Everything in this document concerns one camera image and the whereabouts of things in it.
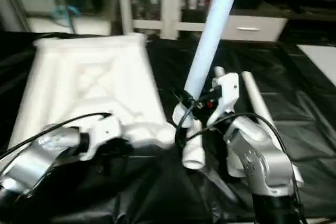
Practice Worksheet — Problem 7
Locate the white plastic table top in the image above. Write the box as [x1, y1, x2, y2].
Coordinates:
[7, 33, 177, 152]

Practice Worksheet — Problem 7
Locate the black table mat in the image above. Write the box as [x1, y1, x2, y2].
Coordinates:
[0, 30, 336, 222]

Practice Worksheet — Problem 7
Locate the white drawer unit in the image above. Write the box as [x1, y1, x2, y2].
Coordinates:
[209, 14, 289, 42]

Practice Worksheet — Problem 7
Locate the white glass door cabinet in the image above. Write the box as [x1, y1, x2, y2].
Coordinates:
[115, 0, 233, 40]

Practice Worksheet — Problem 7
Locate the white side table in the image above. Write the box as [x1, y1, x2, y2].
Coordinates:
[296, 44, 336, 87]

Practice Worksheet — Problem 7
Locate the blue plastic stool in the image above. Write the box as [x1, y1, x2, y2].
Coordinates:
[51, 4, 83, 26]

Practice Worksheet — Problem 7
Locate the grey metal frame post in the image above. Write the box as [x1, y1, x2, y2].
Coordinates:
[51, 0, 75, 34]
[0, 0, 33, 32]

